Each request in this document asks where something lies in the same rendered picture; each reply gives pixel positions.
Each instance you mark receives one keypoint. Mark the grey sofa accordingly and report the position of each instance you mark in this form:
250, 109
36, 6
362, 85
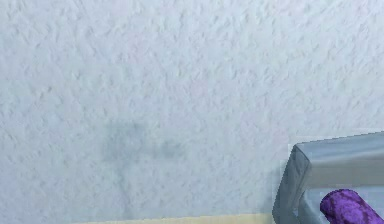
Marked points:
336, 166

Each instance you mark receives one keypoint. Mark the purple bolster cushion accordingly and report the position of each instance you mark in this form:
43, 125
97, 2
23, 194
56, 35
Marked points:
346, 208

